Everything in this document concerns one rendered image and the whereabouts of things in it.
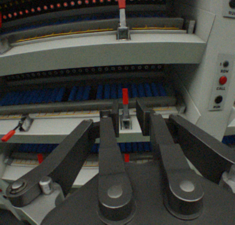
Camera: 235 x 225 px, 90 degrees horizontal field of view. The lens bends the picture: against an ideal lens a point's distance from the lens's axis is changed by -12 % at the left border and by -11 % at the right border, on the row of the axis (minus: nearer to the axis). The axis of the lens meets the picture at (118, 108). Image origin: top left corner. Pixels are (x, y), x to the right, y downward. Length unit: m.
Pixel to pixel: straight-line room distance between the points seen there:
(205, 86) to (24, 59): 0.38
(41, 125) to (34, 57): 0.17
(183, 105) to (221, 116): 0.09
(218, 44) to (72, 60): 0.29
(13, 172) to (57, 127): 0.30
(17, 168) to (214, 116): 0.64
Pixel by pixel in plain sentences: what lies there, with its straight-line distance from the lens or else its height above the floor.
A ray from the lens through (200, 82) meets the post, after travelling 0.32.
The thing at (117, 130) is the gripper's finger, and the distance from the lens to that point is 0.15.
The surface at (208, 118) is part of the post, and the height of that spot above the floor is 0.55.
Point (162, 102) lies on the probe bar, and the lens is 0.37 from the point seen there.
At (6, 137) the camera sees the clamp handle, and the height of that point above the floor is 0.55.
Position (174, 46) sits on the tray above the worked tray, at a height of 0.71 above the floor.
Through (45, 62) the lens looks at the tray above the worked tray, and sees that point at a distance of 0.31.
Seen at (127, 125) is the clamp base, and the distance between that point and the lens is 0.32.
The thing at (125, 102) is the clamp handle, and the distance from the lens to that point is 0.30.
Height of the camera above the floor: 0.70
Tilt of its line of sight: 24 degrees down
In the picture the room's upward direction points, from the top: 3 degrees counter-clockwise
